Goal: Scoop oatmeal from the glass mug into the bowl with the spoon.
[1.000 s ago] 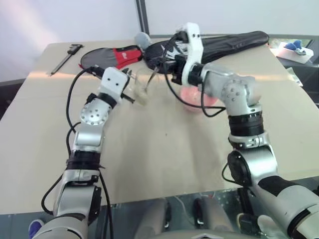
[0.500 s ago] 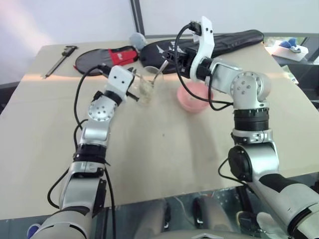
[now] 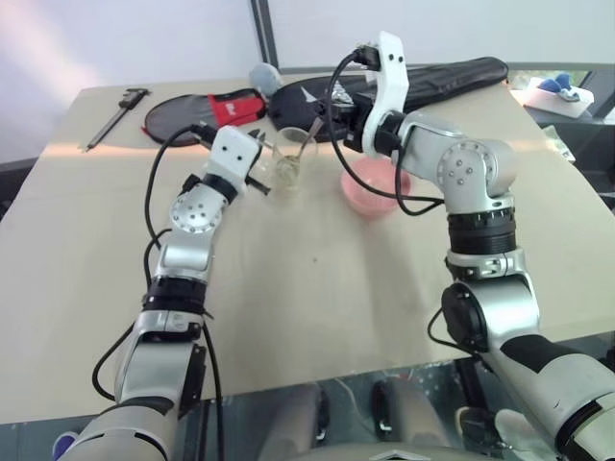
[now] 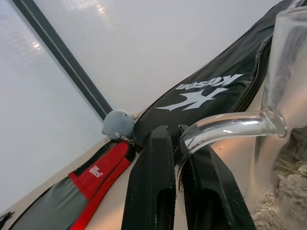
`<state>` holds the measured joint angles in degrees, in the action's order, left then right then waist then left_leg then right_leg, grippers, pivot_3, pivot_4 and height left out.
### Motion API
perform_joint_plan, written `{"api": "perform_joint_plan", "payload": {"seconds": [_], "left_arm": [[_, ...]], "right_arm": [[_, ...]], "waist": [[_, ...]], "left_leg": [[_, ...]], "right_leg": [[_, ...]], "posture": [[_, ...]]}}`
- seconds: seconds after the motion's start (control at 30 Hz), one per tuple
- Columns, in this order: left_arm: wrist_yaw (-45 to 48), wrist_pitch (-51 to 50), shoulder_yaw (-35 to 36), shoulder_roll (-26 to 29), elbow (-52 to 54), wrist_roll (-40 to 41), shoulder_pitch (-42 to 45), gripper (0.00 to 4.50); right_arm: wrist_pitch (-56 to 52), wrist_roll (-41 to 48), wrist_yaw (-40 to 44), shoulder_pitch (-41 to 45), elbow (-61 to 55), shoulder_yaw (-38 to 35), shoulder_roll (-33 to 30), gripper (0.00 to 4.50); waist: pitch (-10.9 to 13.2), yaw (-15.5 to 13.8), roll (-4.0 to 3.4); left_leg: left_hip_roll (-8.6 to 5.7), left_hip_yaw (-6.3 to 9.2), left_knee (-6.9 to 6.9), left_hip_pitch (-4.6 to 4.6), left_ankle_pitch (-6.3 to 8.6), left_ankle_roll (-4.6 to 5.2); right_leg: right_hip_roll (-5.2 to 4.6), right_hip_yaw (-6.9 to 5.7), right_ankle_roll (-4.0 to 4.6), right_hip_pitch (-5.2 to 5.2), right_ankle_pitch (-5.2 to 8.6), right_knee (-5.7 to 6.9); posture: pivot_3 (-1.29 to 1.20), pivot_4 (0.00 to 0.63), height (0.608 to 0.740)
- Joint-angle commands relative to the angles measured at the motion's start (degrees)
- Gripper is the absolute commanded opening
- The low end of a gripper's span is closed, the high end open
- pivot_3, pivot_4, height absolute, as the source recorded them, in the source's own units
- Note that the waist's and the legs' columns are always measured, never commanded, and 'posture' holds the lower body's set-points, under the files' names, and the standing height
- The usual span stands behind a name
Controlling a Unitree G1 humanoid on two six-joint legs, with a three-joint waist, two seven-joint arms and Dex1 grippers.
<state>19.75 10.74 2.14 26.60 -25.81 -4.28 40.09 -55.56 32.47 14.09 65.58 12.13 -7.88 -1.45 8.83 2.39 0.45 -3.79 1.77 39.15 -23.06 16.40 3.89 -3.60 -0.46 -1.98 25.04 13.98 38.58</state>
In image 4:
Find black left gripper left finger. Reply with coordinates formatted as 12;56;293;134
121;125;177;230

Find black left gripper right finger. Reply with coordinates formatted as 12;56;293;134
177;124;257;230

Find oatmeal flakes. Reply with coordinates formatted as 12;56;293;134
251;140;307;230

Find red and grey bag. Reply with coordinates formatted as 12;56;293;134
9;138;136;230

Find black Kason racket bag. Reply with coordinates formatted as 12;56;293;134
133;0;291;153

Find grey plush keychain toy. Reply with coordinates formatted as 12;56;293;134
101;109;140;140

